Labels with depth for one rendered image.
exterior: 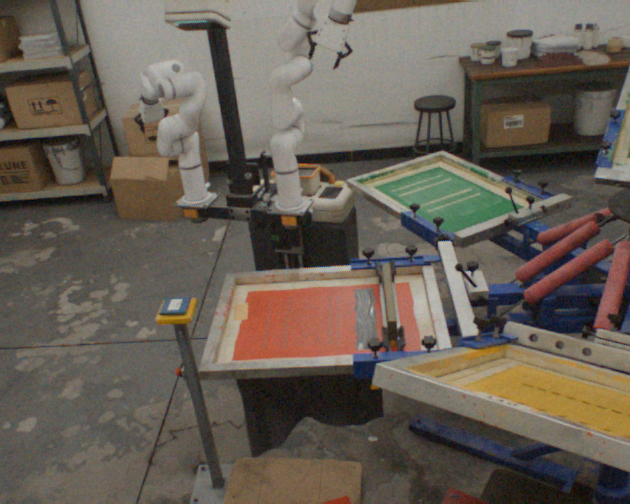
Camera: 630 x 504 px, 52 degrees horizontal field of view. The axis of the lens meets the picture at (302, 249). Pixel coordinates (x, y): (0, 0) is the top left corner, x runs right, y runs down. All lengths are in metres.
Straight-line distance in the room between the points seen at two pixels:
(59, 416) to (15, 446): 0.25
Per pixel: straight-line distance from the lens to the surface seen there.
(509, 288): 2.25
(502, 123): 5.55
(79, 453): 3.45
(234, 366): 2.06
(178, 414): 3.45
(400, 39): 5.77
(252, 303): 2.39
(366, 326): 2.20
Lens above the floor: 2.27
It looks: 29 degrees down
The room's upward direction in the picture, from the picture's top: 7 degrees counter-clockwise
